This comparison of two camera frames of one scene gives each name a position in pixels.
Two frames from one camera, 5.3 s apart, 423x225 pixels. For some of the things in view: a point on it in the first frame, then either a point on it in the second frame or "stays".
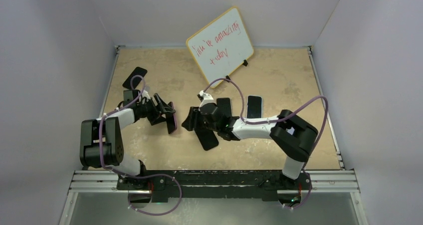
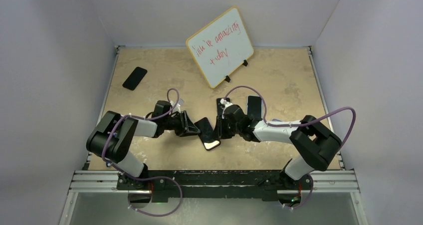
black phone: [224, 105] stays
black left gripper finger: [162, 107] → [188, 127]
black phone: [138, 71] stays
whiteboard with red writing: [221, 47] stays
